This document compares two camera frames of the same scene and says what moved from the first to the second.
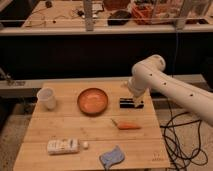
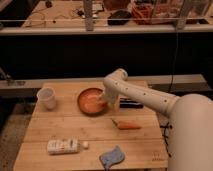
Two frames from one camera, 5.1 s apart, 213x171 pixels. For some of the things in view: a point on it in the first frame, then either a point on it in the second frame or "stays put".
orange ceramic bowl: (92, 102) stays put
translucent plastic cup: (46, 99) stays put
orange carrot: (128, 126) stays put
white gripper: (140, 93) to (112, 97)
